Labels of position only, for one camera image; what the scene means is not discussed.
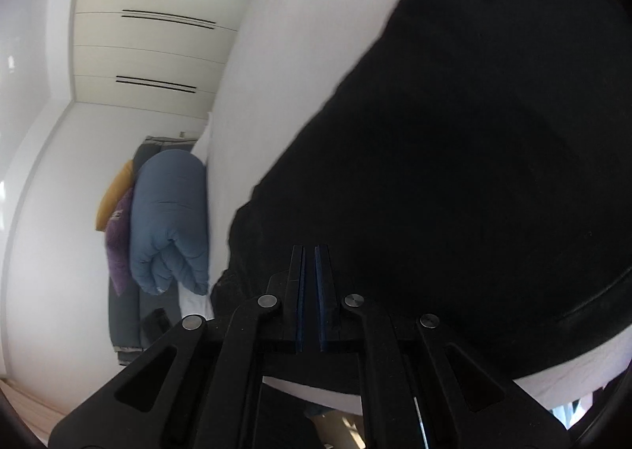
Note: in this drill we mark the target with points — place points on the flat white pillow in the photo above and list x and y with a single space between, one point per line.
201 142

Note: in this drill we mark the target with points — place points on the yellow pillow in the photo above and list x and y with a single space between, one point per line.
111 197

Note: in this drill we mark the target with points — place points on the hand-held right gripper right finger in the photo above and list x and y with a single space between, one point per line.
323 303

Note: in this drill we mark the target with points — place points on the bed with white sheet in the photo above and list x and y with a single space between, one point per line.
276 83

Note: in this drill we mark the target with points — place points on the purple pillow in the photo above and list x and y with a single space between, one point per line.
121 241

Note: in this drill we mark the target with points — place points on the black denim pants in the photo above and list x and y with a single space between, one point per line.
444 157

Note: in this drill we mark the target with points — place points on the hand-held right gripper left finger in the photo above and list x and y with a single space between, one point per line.
299 303

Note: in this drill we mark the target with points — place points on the rolled blue duvet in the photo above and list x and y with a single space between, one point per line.
168 212

